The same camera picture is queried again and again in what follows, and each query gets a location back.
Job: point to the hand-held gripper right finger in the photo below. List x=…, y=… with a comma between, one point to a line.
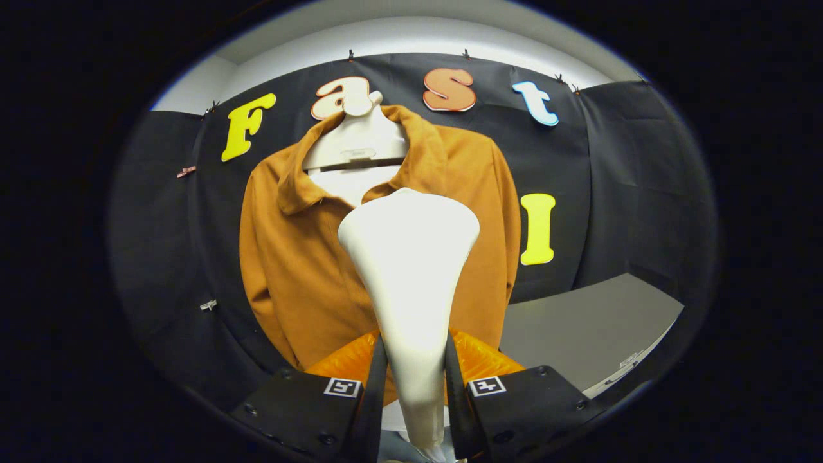
x=456, y=399

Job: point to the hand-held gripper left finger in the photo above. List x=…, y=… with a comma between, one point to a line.
x=374, y=399

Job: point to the white garment steamer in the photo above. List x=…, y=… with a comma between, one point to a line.
x=411, y=257

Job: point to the brown button-up shirt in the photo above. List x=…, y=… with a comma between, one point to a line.
x=296, y=270

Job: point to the grey table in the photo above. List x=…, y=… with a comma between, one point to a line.
x=591, y=321

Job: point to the silver clip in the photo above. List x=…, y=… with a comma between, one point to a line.
x=208, y=305

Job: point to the black backdrop cloth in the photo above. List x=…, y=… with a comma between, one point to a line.
x=167, y=244

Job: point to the white mannequin torso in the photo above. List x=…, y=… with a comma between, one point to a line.
x=357, y=138

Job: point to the pink clip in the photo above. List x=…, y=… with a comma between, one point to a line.
x=186, y=172

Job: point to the row of black clips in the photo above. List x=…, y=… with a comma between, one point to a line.
x=351, y=55

